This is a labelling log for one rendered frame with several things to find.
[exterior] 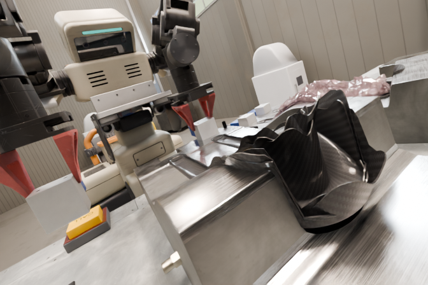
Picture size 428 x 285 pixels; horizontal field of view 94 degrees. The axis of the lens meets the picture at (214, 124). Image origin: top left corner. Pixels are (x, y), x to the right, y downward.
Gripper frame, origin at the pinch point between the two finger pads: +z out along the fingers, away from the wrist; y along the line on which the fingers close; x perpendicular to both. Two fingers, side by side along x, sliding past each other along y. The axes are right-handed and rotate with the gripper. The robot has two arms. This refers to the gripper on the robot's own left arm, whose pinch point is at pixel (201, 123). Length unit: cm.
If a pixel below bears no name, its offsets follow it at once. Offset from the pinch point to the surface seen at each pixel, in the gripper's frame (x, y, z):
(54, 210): -15.0, -29.4, -2.0
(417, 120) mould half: -34.1, 22.1, 6.3
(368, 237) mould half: -39.5, -6.8, 3.3
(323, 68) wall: 158, 305, 46
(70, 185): -14.9, -26.7, -4.0
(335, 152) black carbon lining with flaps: -33.2, 0.6, 1.3
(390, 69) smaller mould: -15, 67, 8
